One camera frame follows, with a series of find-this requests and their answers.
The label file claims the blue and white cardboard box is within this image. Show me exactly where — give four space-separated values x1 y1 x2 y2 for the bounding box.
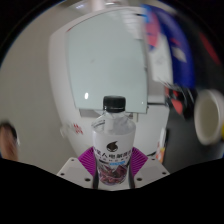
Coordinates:
143 4 198 91

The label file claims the person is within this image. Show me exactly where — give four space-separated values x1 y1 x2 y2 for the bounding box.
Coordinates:
0 121 20 163

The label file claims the white and yellow mug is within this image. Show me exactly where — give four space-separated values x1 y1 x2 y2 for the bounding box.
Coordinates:
194 88 224 147

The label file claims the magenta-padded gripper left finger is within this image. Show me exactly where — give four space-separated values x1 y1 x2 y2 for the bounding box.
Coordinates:
56 146 99 186

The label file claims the black and red power tool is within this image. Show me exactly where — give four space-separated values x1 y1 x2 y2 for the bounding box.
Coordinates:
164 84 196 120

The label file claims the large whiteboard on stand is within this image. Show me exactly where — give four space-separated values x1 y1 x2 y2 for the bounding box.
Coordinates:
64 8 150 115

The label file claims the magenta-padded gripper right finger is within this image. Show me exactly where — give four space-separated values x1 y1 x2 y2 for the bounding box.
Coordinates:
126 146 170 186

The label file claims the clear bottle with black cap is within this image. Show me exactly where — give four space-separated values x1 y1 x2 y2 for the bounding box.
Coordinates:
91 95 137 186

